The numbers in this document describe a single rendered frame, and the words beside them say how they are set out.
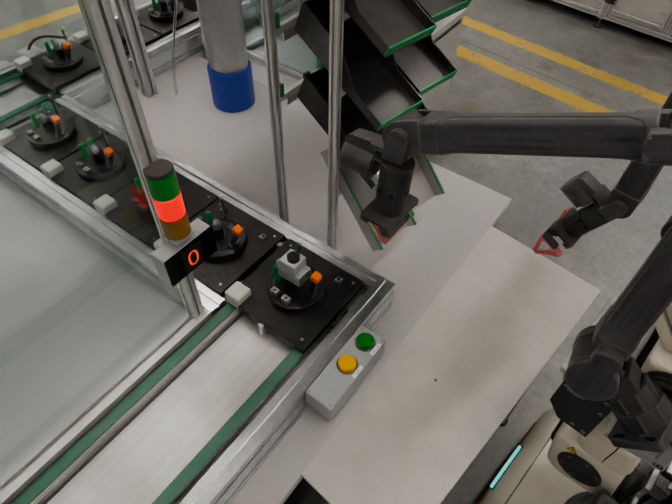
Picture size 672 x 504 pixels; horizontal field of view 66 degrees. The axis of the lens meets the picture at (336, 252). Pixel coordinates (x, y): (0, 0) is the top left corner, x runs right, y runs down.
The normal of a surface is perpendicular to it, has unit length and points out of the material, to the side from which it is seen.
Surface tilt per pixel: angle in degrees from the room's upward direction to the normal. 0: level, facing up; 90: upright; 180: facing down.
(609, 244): 1
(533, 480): 0
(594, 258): 0
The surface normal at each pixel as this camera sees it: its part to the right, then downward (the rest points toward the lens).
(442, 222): 0.02, -0.65
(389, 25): 0.31, -0.36
